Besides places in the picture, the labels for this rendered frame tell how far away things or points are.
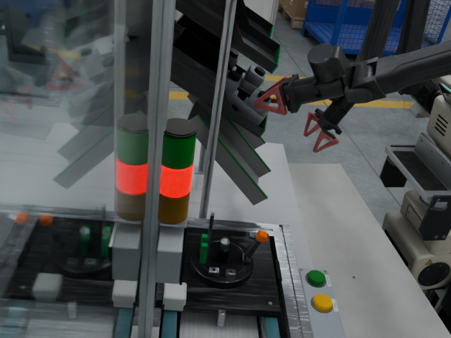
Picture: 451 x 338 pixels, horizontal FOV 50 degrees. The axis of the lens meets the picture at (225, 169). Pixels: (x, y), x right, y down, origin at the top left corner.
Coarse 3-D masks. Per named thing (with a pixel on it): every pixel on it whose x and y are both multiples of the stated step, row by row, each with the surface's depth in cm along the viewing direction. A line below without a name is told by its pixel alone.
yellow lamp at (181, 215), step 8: (160, 200) 71; (168, 200) 71; (176, 200) 71; (184, 200) 71; (160, 208) 72; (168, 208) 71; (176, 208) 72; (184, 208) 72; (160, 216) 73; (168, 216) 72; (176, 216) 72; (184, 216) 74
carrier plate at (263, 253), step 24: (192, 240) 113; (240, 240) 116; (264, 264) 110; (192, 288) 101; (216, 288) 102; (240, 288) 103; (264, 288) 104; (192, 312) 99; (216, 312) 99; (240, 312) 99; (264, 312) 99
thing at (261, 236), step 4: (260, 232) 103; (264, 232) 104; (248, 236) 103; (252, 236) 103; (256, 236) 103; (260, 236) 102; (264, 236) 103; (256, 240) 103; (260, 240) 103; (264, 240) 103; (252, 244) 105; (256, 244) 104; (248, 248) 106; (252, 248) 105; (256, 248) 105; (248, 252) 105; (252, 252) 105; (244, 256) 106; (248, 256) 106
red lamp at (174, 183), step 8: (168, 168) 68; (192, 168) 70; (160, 176) 69; (168, 176) 68; (176, 176) 68; (184, 176) 69; (160, 184) 70; (168, 184) 69; (176, 184) 69; (184, 184) 70; (160, 192) 71; (168, 192) 70; (176, 192) 70; (184, 192) 71
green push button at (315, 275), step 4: (312, 272) 110; (316, 272) 110; (320, 272) 110; (308, 276) 109; (312, 276) 108; (316, 276) 109; (320, 276) 109; (324, 276) 109; (308, 280) 109; (312, 280) 108; (316, 280) 108; (320, 280) 108; (324, 280) 108; (316, 284) 108; (320, 284) 108
